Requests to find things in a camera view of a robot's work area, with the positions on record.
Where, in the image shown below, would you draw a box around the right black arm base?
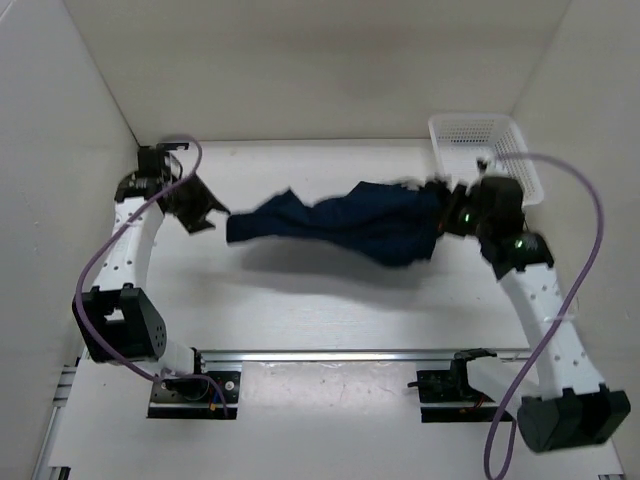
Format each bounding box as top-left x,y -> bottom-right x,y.
406,348 -> 498,424

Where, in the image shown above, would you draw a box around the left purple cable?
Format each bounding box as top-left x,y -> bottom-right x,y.
72,133 -> 230,419

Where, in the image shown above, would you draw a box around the left aluminium frame rail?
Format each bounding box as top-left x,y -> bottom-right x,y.
29,143 -> 154,480

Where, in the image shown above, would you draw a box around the front aluminium rail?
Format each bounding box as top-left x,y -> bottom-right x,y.
202,349 -> 455,363

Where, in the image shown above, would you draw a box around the white plastic mesh basket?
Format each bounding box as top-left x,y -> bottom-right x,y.
428,113 -> 544,206

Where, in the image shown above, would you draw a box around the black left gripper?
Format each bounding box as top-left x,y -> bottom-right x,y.
166,171 -> 229,235

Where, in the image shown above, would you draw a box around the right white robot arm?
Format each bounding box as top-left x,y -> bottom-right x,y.
409,175 -> 631,453

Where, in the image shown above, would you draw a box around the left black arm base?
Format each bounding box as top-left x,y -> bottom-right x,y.
147,362 -> 242,420

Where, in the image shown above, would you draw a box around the navy blue shorts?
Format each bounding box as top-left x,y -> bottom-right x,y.
226,181 -> 447,268

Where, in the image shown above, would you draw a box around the purple cable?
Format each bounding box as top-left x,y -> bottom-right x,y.
72,133 -> 230,419
483,152 -> 604,480

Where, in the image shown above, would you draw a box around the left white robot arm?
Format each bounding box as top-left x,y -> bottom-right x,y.
72,136 -> 229,400

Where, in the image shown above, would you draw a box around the right aluminium frame rail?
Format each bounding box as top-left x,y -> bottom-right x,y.
519,209 -> 626,480

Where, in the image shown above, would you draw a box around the aluminium frame rail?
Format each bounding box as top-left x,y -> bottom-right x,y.
519,209 -> 626,480
29,143 -> 154,480

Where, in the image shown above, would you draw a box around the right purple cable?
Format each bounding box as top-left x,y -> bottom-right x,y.
483,152 -> 604,480

